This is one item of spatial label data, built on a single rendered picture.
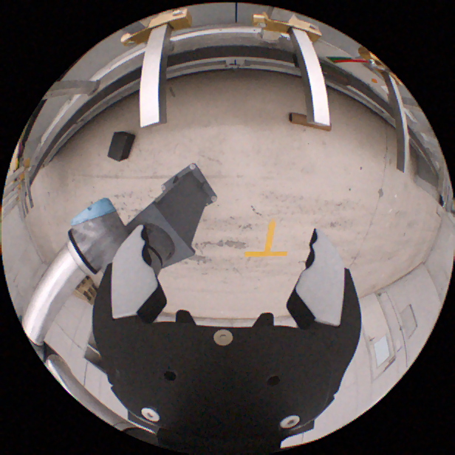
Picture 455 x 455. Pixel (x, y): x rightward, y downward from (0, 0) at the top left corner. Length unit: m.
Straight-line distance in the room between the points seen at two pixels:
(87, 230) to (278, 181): 1.08
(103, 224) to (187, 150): 0.81
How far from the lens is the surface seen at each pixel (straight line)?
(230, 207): 1.15
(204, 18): 0.65
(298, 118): 1.06
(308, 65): 0.31
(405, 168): 0.42
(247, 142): 1.05
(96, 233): 0.41
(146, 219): 0.60
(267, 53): 0.48
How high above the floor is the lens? 1.04
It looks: 57 degrees down
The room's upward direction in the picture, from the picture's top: 177 degrees counter-clockwise
